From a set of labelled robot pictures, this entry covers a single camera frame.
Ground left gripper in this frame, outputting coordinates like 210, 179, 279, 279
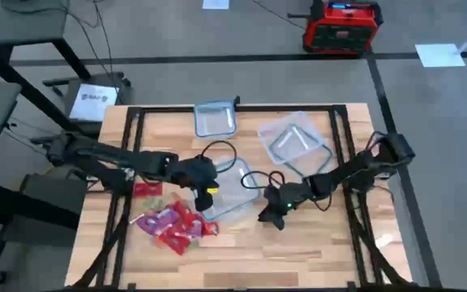
171, 155, 221, 213

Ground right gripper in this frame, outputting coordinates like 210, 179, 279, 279
256, 181, 315, 232

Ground purple candy pack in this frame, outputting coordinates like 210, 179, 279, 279
135, 207, 182, 236
186, 219, 206, 238

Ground white sticker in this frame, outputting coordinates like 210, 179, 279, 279
374, 232, 395, 250

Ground white printed paper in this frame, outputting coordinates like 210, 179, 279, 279
69, 83, 120, 123

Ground dark grey box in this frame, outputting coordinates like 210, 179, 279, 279
2, 173, 89, 244

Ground white paper sheet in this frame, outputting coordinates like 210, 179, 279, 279
414, 43, 467, 69
202, 0, 231, 11

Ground red portable power station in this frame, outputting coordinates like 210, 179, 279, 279
302, 0, 385, 57

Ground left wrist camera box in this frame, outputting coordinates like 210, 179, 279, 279
188, 160, 216, 183

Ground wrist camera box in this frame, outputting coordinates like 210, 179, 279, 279
188, 160, 216, 183
276, 190, 303, 214

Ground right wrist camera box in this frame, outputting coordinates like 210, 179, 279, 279
276, 190, 303, 214

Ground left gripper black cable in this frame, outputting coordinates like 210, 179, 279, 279
200, 140, 238, 174

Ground black floor cable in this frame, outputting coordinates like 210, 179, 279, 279
0, 0, 115, 97

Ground black table leg frame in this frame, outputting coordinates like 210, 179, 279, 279
0, 176, 83, 281

